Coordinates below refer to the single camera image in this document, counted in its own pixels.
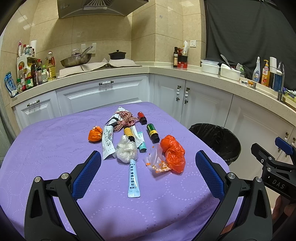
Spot white kitchen cabinets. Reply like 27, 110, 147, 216
11, 74, 295, 178

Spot black curtain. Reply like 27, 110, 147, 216
205, 1, 295, 90

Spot yellow label small bottle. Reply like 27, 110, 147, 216
123, 126, 135, 142

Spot red black box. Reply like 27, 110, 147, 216
177, 55, 188, 69

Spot small orange bag ball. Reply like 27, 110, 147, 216
88, 126, 103, 143

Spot black pot with lid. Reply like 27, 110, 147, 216
109, 50, 126, 60

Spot white plastic bag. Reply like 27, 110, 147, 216
115, 135, 138, 164

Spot large orange plastic bag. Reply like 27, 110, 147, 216
160, 135, 186, 174

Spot orange dish soap bottle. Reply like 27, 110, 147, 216
261, 60, 270, 87

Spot dark sauce bottle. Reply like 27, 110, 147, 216
173, 47, 178, 68

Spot white rectangular container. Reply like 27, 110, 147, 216
220, 63, 241, 81

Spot clear bag with orange bits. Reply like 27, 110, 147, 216
144, 143, 171, 174

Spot light blue tube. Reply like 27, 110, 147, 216
128, 159, 140, 198

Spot steel wok pan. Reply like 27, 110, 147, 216
60, 45, 93, 68

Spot red small bottle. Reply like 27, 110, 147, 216
137, 111, 147, 125

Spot cooking oil bottle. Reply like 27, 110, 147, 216
46, 51, 57, 81

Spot black trash bin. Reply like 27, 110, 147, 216
189, 123, 241, 166

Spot person's right hand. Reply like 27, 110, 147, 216
272, 195, 295, 220

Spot white spray bottle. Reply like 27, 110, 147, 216
252, 56, 260, 83

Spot red checkered ribbon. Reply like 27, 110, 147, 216
113, 110, 139, 132

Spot white printed wipes packet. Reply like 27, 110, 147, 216
102, 126, 115, 160

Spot range hood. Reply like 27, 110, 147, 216
57, 0, 149, 19

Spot purple tablecloth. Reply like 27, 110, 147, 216
1, 102, 229, 240

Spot white food container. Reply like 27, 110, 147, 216
201, 60, 220, 75

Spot green small bottle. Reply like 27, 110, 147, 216
147, 123, 160, 144

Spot white teal tube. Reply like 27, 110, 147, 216
135, 132, 147, 153

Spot silver printed snack wrapper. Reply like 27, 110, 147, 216
105, 106, 126, 127

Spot blue white bag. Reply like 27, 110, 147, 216
4, 72, 18, 98

